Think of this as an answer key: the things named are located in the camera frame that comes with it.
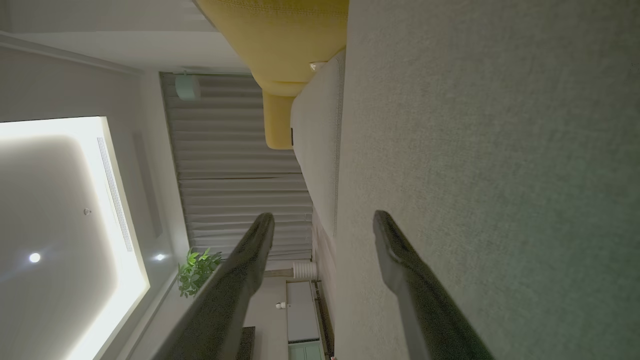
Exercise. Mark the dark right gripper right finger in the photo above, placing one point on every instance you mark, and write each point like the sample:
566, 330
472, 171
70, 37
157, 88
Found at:
420, 300

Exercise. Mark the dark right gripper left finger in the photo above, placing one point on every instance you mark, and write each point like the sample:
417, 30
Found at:
225, 300

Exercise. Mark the green leafy plant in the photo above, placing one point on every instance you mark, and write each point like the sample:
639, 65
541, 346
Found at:
197, 272

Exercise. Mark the white cabinet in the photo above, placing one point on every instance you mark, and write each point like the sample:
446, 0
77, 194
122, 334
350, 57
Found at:
302, 310

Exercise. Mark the round ceiling spotlight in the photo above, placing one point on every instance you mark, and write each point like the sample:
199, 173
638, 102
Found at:
159, 257
34, 257

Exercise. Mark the grey pleated curtain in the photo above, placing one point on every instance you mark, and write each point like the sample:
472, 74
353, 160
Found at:
225, 150

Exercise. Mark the long ceiling air vent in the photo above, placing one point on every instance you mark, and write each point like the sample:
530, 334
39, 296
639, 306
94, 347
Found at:
115, 195

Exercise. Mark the small white object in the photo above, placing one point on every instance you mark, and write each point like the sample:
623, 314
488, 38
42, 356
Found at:
317, 65

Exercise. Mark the small white security camera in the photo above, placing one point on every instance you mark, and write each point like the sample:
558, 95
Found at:
281, 305

